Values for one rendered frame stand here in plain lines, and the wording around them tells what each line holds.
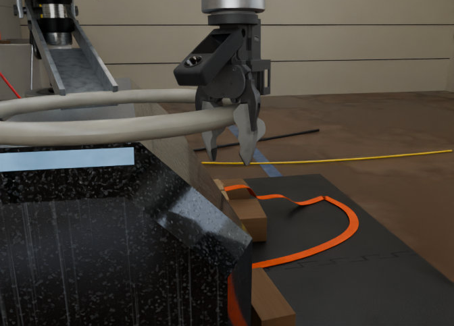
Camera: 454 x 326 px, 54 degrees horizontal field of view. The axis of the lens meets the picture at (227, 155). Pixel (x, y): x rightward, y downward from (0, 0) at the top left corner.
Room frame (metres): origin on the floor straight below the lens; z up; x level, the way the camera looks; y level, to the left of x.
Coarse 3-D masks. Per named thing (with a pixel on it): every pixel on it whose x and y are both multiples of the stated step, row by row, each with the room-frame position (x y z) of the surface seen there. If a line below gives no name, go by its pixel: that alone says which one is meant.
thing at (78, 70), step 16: (32, 16) 1.34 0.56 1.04; (32, 32) 1.34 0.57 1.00; (80, 32) 1.27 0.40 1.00; (80, 48) 1.28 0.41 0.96; (48, 64) 1.05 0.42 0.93; (64, 64) 1.15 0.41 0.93; (80, 64) 1.17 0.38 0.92; (96, 64) 1.11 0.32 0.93; (64, 80) 1.06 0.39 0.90; (80, 80) 1.07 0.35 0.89; (96, 80) 1.08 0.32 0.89; (112, 80) 0.99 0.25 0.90
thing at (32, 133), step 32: (64, 96) 0.92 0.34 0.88; (96, 96) 0.95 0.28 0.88; (128, 96) 0.97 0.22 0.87; (160, 96) 0.96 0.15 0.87; (192, 96) 0.93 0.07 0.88; (0, 128) 0.53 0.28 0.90; (32, 128) 0.52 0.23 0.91; (64, 128) 0.51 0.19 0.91; (96, 128) 0.52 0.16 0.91; (128, 128) 0.52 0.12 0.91; (160, 128) 0.54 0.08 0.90; (192, 128) 0.56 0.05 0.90
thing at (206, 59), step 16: (224, 32) 0.63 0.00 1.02; (240, 32) 0.63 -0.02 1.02; (208, 48) 0.60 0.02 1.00; (224, 48) 0.59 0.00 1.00; (192, 64) 0.56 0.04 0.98; (208, 64) 0.56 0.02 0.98; (224, 64) 0.59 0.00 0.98; (176, 80) 0.57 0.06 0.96; (192, 80) 0.56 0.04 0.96; (208, 80) 0.56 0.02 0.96
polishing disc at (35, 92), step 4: (40, 88) 1.37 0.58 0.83; (44, 88) 1.37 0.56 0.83; (48, 88) 1.37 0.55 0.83; (28, 92) 1.29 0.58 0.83; (32, 92) 1.29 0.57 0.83; (36, 92) 1.29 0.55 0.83; (40, 92) 1.29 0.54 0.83; (44, 92) 1.29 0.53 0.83; (48, 92) 1.29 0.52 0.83; (28, 96) 1.25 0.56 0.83; (32, 96) 1.23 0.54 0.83; (36, 96) 1.23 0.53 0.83; (40, 96) 1.23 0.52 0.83
